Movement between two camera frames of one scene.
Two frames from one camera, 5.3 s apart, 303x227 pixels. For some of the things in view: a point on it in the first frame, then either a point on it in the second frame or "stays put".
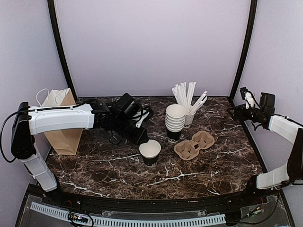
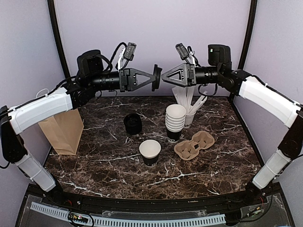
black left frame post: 63,53 stays put
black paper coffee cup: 149,151 stays put
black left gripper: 139,138 -> 129,82
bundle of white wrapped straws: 183,95 stays put
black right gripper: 238,109 -> 187,73
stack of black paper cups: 174,121 stays put
